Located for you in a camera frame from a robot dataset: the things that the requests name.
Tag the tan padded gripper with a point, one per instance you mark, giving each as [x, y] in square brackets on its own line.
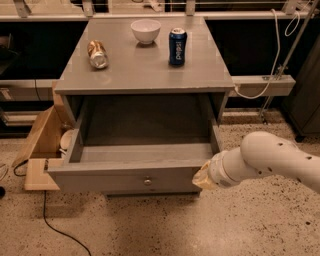
[219, 174]

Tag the white ceramic bowl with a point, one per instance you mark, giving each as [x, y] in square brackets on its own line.
[146, 30]

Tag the dark cabinet at right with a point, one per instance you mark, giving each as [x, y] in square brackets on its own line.
[302, 106]

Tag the round metal top knob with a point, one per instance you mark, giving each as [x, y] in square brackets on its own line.
[147, 182]

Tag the blue pepsi can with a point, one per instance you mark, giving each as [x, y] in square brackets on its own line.
[177, 46]

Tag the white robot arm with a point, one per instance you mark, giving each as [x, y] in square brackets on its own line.
[259, 155]

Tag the grey top drawer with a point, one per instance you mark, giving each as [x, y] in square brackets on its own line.
[119, 141]

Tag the metal stand pole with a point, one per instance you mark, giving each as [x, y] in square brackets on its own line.
[276, 74]

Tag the light wooden box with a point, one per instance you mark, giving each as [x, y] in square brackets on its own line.
[41, 150]

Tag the grey drawer cabinet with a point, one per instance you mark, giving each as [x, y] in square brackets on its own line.
[135, 69]

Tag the tipped tan soda can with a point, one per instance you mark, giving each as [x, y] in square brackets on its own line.
[97, 54]

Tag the white plate in box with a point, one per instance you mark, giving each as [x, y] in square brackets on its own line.
[66, 139]

